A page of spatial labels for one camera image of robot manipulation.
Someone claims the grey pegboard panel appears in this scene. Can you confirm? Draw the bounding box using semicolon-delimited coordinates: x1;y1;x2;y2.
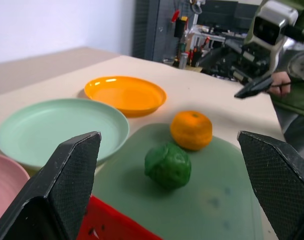
132;0;169;61

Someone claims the bystander bare hand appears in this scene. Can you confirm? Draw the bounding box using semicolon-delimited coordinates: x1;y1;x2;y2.
266;71;292;98

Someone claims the orange tangerine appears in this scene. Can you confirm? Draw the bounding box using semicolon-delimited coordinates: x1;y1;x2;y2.
170;110;213;151

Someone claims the green vegetable toy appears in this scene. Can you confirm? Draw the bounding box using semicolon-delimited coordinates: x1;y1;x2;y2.
144;141;192;191

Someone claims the bystander in green jacket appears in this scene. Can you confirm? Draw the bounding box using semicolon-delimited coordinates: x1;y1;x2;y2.
246;0;304;156

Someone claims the red toy watermelon slice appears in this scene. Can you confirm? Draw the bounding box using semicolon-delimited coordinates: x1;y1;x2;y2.
76;194;163;240

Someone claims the green cutting board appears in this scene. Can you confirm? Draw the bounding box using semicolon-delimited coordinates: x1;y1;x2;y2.
91;122;265;240

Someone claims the light green plastic plate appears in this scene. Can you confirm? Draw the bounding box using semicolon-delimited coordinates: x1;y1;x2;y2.
0;98;130;172

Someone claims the silver metal can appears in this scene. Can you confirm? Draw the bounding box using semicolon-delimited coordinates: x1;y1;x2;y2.
179;52;189;70

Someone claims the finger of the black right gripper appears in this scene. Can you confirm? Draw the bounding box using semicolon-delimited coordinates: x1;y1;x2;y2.
234;75;274;99
198;46;227;74

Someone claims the black box with yellow label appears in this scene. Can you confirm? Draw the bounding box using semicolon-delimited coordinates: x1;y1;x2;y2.
174;16;189;38

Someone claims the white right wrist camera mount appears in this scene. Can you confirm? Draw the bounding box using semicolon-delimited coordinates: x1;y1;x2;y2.
243;0;299;79

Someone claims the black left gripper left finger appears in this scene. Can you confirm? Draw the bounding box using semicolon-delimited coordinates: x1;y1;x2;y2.
0;130;102;240

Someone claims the pink plastic plate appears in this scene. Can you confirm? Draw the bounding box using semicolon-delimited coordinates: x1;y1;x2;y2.
0;152;30;227

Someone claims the orange plastic plate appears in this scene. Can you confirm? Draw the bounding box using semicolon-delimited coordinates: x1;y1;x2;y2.
84;75;167;119

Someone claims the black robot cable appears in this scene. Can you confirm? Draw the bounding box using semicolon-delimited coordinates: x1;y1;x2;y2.
283;24;304;43

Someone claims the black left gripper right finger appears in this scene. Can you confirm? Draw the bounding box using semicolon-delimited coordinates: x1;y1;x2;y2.
237;130;304;240

